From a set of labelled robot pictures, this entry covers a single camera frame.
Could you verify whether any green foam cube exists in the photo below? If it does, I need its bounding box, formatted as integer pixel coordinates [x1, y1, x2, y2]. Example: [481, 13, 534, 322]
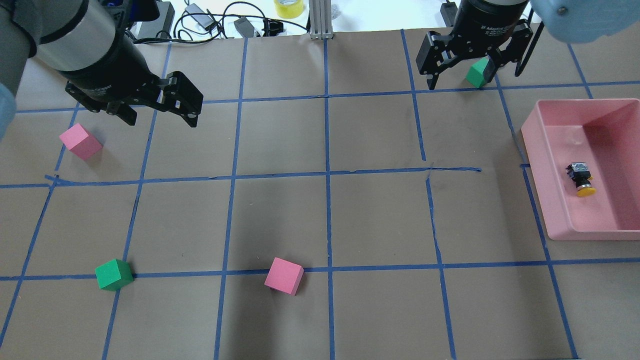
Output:
[465, 57, 490, 89]
[94, 259, 134, 292]

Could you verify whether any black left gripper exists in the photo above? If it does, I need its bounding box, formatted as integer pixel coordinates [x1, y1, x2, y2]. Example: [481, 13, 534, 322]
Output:
[59, 38, 204, 128]

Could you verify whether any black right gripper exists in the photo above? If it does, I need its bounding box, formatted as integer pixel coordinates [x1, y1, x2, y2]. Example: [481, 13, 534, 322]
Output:
[416, 0, 533, 91]

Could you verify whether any pink plastic bin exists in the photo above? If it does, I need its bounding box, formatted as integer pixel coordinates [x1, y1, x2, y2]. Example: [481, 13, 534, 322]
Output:
[521, 98, 640, 241]

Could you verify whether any yellow tape roll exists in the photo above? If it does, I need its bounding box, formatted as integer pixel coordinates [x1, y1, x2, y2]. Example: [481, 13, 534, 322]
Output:
[273, 0, 305, 19]

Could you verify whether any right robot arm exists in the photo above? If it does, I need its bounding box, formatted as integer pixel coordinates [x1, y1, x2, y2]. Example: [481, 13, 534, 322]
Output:
[415, 0, 640, 91]

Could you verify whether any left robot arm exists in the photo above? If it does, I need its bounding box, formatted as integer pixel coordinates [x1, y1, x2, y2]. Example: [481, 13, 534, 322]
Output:
[0, 0, 204, 135]

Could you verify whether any yellow push button switch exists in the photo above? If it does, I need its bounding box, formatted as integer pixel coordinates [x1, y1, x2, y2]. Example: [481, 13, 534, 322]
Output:
[566, 162, 597, 198]

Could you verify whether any black power adapter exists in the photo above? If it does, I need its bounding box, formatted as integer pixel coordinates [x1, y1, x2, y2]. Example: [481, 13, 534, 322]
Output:
[137, 1, 175, 39]

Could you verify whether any aluminium frame post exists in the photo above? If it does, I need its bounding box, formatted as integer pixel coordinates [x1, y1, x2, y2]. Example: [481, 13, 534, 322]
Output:
[308, 0, 334, 40]

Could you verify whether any pink foam cube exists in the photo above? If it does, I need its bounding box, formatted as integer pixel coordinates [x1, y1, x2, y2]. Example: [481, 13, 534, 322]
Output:
[58, 123, 103, 161]
[263, 257, 304, 296]

